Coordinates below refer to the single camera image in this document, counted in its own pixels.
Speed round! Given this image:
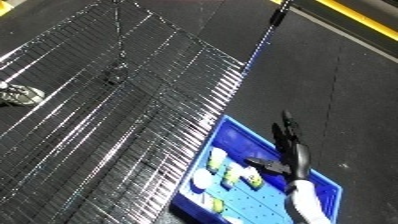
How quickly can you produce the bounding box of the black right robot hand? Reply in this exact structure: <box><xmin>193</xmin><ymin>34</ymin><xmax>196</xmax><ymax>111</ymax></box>
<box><xmin>243</xmin><ymin>109</ymin><xmax>313</xmax><ymax>192</ymax></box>

